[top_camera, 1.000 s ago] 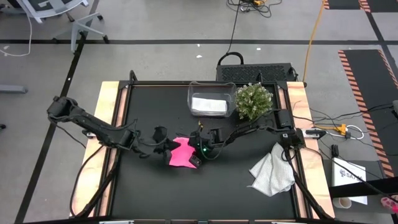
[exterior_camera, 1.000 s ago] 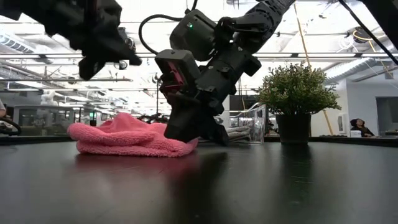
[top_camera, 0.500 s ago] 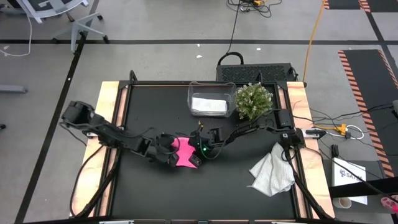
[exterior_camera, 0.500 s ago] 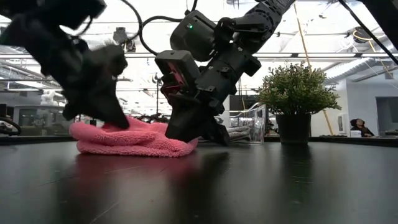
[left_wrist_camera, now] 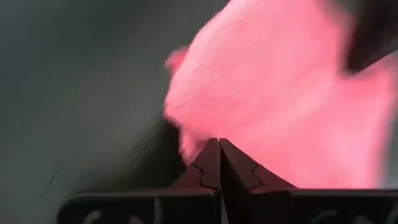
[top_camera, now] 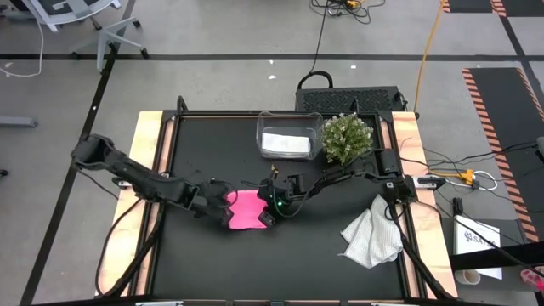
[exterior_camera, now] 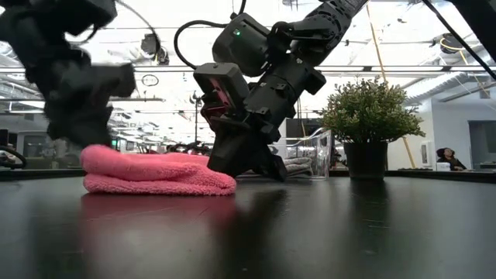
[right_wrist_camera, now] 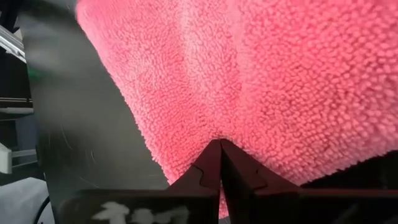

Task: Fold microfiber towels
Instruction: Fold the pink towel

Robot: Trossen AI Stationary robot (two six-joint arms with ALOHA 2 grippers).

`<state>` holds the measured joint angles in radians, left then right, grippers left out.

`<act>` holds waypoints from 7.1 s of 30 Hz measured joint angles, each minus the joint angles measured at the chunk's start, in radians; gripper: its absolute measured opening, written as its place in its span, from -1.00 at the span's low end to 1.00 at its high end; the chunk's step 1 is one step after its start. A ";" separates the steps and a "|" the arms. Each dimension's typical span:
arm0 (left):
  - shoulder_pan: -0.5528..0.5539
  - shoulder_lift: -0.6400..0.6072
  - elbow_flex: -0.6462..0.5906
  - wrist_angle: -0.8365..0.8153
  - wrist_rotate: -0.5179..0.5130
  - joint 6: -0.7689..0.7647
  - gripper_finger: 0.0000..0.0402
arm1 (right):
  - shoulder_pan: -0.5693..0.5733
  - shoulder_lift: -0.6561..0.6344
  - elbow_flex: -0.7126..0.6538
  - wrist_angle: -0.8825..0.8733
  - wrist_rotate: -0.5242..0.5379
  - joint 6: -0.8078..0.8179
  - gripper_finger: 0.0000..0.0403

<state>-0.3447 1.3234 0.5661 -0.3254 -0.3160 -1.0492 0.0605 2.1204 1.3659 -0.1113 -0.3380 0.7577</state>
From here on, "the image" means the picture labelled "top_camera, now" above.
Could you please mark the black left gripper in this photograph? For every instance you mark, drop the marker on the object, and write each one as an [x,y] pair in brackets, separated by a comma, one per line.
[210,199]

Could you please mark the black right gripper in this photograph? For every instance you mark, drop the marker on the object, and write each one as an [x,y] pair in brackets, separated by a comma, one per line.
[276,194]

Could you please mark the pink microfiber towel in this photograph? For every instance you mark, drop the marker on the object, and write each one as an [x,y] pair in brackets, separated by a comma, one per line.
[246,208]

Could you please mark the white waffle microfiber towel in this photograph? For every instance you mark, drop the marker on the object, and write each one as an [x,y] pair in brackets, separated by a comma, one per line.
[374,238]
[285,144]

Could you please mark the clear plastic bin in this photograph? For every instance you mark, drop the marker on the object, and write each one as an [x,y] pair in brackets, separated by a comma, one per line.
[289,123]

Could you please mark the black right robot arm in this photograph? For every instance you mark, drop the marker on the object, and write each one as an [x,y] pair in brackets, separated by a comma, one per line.
[389,161]

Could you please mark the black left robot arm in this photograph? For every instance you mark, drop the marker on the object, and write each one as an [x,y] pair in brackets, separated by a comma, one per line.
[140,176]

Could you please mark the wooden table side board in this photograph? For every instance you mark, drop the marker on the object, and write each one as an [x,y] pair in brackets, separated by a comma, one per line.
[123,238]
[431,242]

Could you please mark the white handwritten paper label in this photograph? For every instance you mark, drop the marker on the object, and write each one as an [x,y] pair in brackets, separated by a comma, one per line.
[159,304]

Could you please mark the artificial potted green plant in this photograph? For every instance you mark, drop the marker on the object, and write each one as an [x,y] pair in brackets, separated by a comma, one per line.
[346,138]

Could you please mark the white black power strip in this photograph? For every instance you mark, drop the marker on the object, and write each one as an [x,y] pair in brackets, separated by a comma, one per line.
[438,183]

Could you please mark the small black power brick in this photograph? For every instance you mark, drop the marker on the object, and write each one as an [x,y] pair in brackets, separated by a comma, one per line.
[457,206]

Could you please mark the beige tape roll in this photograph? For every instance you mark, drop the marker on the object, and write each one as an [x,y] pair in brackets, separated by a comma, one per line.
[458,277]

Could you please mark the yellow power adapter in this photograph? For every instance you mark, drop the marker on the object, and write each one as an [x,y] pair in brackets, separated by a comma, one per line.
[466,175]

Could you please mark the white printed paper sheet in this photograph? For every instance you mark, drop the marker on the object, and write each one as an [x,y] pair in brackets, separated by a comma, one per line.
[472,231]

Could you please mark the white grey office chair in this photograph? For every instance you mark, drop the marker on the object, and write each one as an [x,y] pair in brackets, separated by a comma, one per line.
[103,47]

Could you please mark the black caster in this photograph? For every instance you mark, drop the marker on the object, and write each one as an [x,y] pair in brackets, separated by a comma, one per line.
[2,173]

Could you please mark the yellow plug connector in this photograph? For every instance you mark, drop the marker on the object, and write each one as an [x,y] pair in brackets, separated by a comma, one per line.
[352,4]

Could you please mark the grey desk foot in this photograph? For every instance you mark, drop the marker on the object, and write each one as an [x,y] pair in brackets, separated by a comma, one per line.
[17,122]

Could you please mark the black metal bar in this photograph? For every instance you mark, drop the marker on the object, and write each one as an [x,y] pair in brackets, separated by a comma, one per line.
[501,256]

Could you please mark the large black hazard-striped mat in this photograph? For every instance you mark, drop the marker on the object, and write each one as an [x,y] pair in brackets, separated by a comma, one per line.
[497,110]

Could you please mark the pink patterned object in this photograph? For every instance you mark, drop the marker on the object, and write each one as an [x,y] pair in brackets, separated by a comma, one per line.
[533,278]

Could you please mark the grey device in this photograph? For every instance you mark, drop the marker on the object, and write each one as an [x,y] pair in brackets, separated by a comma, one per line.
[541,146]

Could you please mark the small black hazard-striped mat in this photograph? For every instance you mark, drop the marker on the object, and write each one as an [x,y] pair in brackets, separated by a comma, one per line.
[467,5]

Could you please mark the black aluminium rig frame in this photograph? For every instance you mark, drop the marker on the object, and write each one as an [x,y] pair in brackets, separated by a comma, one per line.
[212,113]

